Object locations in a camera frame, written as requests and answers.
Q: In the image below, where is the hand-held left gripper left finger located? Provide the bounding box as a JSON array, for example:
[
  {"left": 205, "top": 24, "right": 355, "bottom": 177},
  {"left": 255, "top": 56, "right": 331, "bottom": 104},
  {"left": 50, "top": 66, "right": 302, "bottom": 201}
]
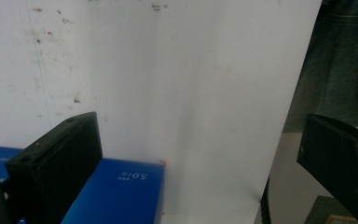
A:
[{"left": 4, "top": 111, "right": 103, "bottom": 224}]

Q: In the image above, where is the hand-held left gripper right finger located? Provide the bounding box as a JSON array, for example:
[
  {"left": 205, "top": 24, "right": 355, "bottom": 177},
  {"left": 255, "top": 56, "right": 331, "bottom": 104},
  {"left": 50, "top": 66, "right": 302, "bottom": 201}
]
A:
[{"left": 296, "top": 113, "right": 358, "bottom": 224}]

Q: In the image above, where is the green flat object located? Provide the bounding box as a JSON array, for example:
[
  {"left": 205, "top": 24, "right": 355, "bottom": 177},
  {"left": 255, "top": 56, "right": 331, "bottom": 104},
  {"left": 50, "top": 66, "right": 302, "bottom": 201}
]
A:
[{"left": 303, "top": 195, "right": 357, "bottom": 224}]

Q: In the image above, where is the blue cardboard box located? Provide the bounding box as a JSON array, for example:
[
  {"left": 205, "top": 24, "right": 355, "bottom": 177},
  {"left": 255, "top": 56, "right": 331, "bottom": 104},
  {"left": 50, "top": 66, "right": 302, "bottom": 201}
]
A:
[{"left": 0, "top": 146, "right": 166, "bottom": 224}]

